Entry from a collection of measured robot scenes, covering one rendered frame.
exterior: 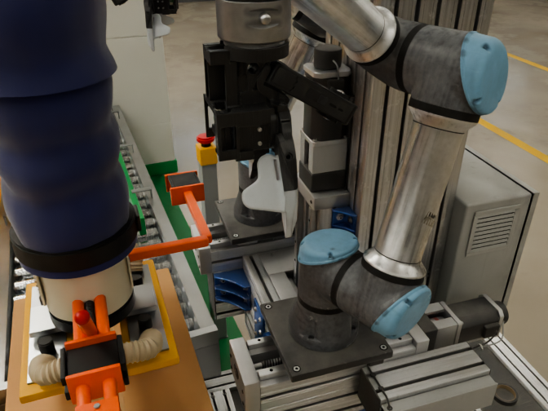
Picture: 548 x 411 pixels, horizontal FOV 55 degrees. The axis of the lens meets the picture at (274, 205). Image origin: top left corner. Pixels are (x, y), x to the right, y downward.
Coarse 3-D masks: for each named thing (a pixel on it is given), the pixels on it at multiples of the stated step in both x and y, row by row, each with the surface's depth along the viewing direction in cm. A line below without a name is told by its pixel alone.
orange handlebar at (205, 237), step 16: (192, 208) 128; (192, 240) 116; (208, 240) 117; (144, 256) 113; (80, 304) 98; (96, 304) 98; (96, 320) 95; (80, 336) 91; (112, 384) 83; (80, 400) 80; (112, 400) 79
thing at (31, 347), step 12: (36, 288) 120; (36, 300) 117; (24, 312) 114; (24, 324) 111; (24, 336) 108; (48, 336) 104; (60, 336) 107; (72, 336) 108; (24, 348) 105; (36, 348) 104; (48, 348) 102; (24, 360) 102; (24, 372) 100; (24, 384) 97; (36, 384) 97; (60, 384) 97; (24, 396) 95; (36, 396) 96; (48, 396) 97
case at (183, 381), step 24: (168, 288) 141; (168, 312) 133; (192, 360) 119; (144, 384) 114; (168, 384) 114; (192, 384) 114; (24, 408) 108; (48, 408) 108; (72, 408) 108; (144, 408) 108; (168, 408) 108; (192, 408) 108
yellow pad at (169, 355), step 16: (144, 272) 125; (160, 288) 121; (160, 304) 116; (128, 320) 111; (144, 320) 108; (160, 320) 111; (128, 336) 108; (160, 352) 104; (176, 352) 104; (128, 368) 101; (144, 368) 102; (160, 368) 103
